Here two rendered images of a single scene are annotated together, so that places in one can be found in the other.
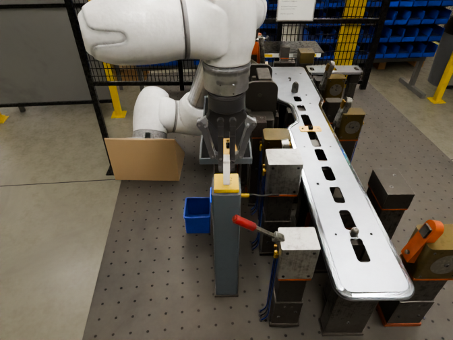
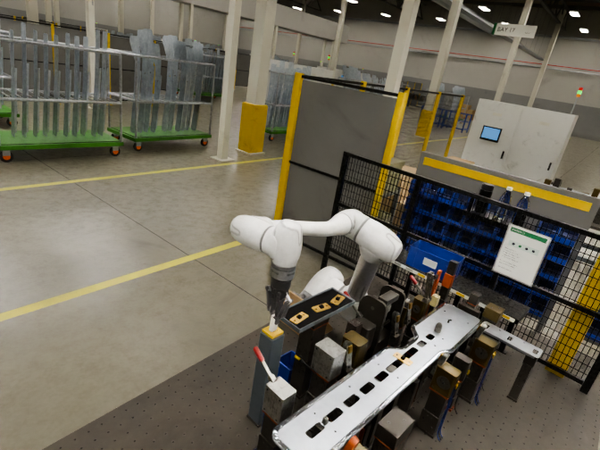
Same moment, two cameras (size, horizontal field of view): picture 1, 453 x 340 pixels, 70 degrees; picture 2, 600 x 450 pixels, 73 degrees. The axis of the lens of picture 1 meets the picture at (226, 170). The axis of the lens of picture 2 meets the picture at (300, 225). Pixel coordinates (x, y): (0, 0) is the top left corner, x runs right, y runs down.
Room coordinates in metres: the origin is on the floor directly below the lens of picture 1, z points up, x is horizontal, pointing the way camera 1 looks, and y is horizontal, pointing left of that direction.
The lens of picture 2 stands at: (-0.34, -0.87, 2.11)
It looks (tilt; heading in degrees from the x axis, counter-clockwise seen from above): 22 degrees down; 41
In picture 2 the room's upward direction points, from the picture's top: 10 degrees clockwise
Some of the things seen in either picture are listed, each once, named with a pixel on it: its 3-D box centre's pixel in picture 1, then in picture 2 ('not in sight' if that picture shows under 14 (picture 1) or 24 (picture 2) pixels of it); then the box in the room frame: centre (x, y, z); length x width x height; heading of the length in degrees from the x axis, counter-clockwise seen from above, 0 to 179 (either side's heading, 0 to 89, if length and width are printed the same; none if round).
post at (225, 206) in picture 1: (226, 243); (265, 377); (0.60, 0.00, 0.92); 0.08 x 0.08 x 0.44; 1
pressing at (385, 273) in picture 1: (313, 132); (401, 362); (1.08, -0.33, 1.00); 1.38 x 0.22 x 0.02; 1
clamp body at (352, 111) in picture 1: (346, 147); (440, 402); (1.16, -0.52, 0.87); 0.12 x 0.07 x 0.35; 91
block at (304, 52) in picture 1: (301, 81); (484, 335); (1.84, -0.45, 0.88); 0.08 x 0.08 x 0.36; 1
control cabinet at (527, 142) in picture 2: not in sight; (512, 148); (8.05, 1.49, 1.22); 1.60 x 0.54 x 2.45; 95
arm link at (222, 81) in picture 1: (226, 75); (282, 269); (0.60, 0.00, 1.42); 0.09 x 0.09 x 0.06
